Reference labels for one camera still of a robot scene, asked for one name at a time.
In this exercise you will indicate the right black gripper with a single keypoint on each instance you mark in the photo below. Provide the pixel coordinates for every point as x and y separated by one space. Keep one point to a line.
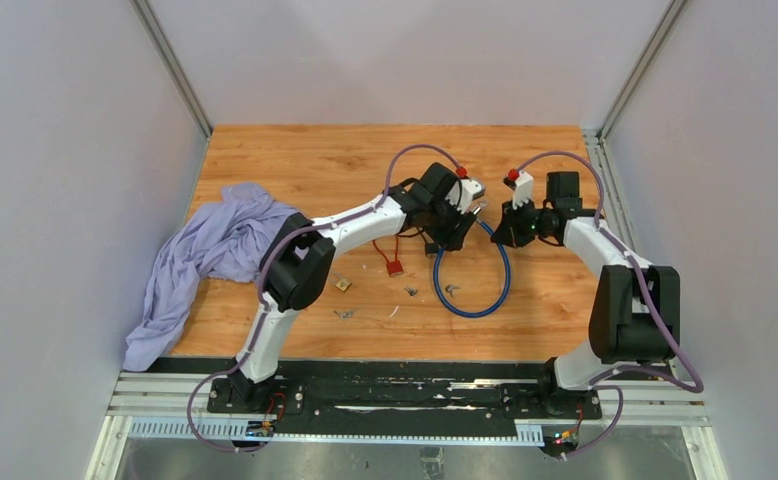
509 233

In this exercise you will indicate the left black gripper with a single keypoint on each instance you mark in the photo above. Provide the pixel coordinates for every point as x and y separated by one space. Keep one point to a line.
452 238

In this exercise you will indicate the black cable lock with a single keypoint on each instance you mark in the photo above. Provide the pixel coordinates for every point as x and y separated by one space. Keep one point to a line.
431 246

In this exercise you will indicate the blue cable lock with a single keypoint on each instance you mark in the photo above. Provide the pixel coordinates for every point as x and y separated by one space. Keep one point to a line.
483 270

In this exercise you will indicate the red cable lock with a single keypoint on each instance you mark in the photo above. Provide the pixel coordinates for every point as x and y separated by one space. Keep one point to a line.
394 267

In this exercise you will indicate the brass padlock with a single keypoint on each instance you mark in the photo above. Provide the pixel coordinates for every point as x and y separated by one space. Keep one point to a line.
341 282

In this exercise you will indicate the brass padlock keys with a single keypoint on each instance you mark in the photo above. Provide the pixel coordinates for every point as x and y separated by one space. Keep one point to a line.
345 314

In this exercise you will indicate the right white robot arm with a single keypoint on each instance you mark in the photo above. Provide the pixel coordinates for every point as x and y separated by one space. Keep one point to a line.
635 317

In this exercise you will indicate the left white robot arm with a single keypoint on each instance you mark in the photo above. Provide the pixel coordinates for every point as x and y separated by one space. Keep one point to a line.
296 266

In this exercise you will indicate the blue lock keys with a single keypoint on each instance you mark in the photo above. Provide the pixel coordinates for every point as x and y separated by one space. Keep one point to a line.
452 289

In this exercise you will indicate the lavender cloth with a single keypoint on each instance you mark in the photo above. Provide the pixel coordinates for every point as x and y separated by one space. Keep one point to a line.
225 240

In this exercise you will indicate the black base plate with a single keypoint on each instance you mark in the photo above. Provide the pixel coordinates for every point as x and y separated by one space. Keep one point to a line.
403 398

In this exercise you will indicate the aluminium frame rails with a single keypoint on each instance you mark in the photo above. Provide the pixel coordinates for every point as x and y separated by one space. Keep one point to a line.
632 420

